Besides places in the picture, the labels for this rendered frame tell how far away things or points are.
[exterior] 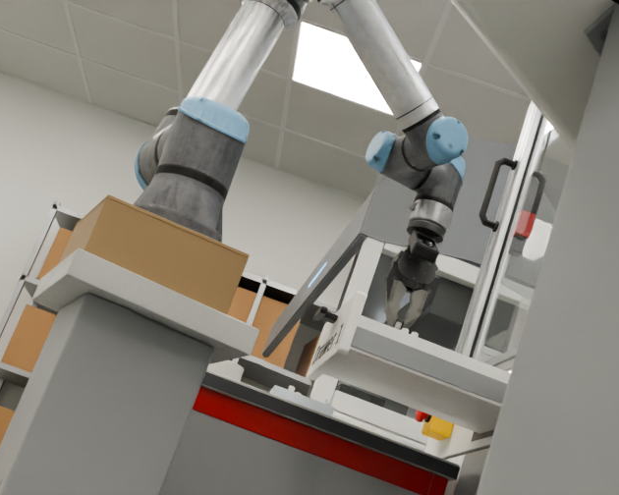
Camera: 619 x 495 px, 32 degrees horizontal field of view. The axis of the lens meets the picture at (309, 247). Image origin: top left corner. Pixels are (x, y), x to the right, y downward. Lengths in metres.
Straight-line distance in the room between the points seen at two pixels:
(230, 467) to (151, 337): 0.49
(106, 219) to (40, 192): 4.98
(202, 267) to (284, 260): 4.75
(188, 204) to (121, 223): 0.12
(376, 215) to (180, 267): 1.34
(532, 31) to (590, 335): 0.30
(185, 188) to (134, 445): 0.39
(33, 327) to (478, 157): 3.36
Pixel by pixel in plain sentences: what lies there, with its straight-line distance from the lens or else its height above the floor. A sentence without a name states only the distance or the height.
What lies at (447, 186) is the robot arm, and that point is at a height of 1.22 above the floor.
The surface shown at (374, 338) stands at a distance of 1.76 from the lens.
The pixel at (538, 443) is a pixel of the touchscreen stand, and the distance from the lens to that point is 0.84.
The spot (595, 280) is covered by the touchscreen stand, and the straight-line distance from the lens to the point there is 0.88.
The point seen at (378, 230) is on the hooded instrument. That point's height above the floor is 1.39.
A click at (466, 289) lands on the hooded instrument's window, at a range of 2.85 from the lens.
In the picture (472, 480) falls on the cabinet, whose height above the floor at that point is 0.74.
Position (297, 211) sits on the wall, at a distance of 6.39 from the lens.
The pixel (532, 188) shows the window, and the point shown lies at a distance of 2.41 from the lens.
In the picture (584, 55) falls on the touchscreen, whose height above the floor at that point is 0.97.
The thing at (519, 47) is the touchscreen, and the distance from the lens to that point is 1.00.
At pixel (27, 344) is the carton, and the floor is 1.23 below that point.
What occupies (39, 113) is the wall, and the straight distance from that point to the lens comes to 6.69.
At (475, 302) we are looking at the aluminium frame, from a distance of 2.42.
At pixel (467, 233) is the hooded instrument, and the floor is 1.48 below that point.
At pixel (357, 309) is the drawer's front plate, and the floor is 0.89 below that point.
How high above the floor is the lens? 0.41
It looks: 18 degrees up
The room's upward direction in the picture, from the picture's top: 20 degrees clockwise
